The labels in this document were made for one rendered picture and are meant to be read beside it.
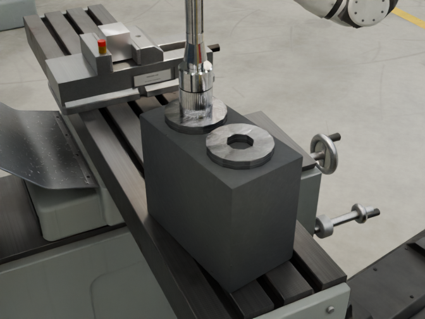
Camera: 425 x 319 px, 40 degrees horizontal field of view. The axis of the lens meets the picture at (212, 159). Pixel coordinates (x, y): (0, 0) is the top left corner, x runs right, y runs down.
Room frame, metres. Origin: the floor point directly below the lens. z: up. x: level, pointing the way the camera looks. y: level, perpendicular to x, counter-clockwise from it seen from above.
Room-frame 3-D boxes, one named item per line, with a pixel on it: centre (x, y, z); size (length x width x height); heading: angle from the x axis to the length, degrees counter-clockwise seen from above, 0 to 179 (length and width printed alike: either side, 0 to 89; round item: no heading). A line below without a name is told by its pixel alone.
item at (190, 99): (0.71, 0.02, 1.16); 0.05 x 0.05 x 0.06
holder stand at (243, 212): (0.67, -0.01, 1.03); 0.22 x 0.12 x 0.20; 37
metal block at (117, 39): (1.16, 0.21, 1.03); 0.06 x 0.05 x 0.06; 26
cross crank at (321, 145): (1.31, -0.28, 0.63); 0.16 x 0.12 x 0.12; 116
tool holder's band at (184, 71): (0.71, 0.02, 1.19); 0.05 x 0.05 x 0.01
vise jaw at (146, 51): (1.18, 0.16, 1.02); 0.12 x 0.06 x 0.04; 26
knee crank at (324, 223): (1.19, -0.36, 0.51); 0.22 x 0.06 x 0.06; 116
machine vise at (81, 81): (1.17, 0.18, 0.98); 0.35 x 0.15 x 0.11; 116
